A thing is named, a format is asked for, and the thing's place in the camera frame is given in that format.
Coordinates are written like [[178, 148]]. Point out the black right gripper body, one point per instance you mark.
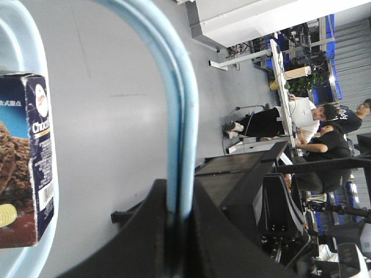
[[296, 254]]

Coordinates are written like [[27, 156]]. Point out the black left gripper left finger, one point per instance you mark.
[[138, 249]]

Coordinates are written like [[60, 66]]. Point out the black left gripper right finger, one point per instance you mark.
[[218, 249]]

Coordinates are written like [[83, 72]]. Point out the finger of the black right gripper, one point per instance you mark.
[[276, 211]]

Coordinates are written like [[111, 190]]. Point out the blue Danisa cookie box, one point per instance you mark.
[[27, 193]]

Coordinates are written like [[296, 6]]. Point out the light blue plastic basket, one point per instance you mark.
[[22, 50]]

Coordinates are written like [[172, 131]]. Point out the black wooden produce stand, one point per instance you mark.
[[234, 181]]

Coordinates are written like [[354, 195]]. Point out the person in black shirt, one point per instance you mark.
[[329, 145]]

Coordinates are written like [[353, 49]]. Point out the seated person white shirt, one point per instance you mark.
[[269, 123]]

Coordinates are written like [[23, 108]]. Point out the white desk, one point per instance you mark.
[[279, 75]]

